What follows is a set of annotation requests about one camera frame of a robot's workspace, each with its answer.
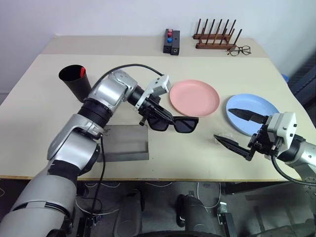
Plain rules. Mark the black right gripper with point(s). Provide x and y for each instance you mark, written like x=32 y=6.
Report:
x=263 y=143

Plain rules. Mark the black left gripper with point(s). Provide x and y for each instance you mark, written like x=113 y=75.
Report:
x=146 y=111

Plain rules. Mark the black sunglasses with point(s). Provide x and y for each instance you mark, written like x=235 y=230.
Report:
x=185 y=124

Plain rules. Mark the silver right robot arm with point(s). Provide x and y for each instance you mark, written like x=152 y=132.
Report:
x=306 y=153

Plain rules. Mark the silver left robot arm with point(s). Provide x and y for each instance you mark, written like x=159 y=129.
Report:
x=74 y=145

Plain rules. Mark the light blue plate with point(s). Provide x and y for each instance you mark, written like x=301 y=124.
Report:
x=254 y=102

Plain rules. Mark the pink plate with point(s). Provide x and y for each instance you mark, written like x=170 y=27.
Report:
x=195 y=97

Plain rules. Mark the black box with coloured buttons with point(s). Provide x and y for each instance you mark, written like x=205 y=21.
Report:
x=167 y=47

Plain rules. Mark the blue plastic container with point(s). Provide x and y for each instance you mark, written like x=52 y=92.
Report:
x=285 y=77

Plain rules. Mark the thin-framed clear eyeglasses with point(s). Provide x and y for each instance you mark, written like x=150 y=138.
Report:
x=239 y=50

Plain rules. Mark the brown wooden peg rack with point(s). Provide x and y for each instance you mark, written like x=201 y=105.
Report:
x=213 y=45

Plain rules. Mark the black plastic cup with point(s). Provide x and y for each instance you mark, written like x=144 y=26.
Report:
x=79 y=86

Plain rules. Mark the red object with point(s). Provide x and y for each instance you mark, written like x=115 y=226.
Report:
x=82 y=71

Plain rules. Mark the dark rounded shape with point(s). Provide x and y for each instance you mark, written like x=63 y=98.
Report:
x=193 y=214
x=129 y=212

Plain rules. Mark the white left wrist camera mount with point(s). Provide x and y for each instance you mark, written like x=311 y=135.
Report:
x=158 y=85

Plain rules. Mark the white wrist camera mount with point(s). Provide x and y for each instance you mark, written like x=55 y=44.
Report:
x=158 y=85
x=284 y=123

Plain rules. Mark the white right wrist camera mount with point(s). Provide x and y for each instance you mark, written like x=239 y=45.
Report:
x=284 y=123

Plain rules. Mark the black bracket with metal clamp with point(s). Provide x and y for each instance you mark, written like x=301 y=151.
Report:
x=227 y=219

